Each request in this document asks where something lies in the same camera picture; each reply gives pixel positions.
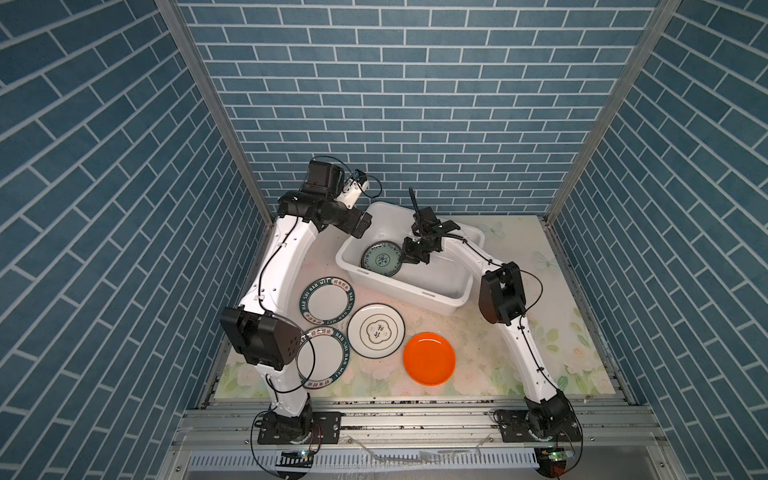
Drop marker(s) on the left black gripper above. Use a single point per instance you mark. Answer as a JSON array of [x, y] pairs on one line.
[[348, 224]]

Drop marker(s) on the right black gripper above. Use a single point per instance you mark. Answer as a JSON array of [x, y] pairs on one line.
[[407, 257]]

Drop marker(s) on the green patterned plate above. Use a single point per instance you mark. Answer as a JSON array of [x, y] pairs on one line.
[[383, 258]]

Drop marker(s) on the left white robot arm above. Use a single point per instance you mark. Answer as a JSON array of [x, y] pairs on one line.
[[258, 328]]

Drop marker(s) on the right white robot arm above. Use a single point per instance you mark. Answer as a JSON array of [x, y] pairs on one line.
[[502, 302]]

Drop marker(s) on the white plastic bin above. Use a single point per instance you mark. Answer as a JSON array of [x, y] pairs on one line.
[[442, 286]]

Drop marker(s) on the floral table mat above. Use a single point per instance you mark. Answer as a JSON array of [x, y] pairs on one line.
[[462, 355]]

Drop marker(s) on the upper green rimmed white plate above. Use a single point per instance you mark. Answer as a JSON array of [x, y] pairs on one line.
[[327, 301]]

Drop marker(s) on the green rimmed white plate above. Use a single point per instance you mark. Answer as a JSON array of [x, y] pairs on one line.
[[323, 357], [327, 301]]

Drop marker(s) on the white plate black pattern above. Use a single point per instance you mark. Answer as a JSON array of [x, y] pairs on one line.
[[376, 331]]

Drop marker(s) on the orange plate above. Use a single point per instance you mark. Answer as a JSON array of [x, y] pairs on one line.
[[429, 359]]

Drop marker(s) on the lower green rimmed white plate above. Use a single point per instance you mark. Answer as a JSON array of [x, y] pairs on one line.
[[323, 357]]

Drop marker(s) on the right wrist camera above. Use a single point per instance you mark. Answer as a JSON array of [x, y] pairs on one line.
[[423, 210]]

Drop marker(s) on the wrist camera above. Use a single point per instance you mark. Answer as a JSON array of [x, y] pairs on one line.
[[356, 186], [423, 210]]

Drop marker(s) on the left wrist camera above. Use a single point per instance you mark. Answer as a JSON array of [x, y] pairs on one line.
[[356, 186]]

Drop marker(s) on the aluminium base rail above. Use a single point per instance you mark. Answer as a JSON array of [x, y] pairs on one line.
[[430, 423]]

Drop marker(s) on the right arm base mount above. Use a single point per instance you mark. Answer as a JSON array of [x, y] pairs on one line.
[[528, 426]]

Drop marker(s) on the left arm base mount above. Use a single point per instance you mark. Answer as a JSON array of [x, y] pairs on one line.
[[323, 426]]

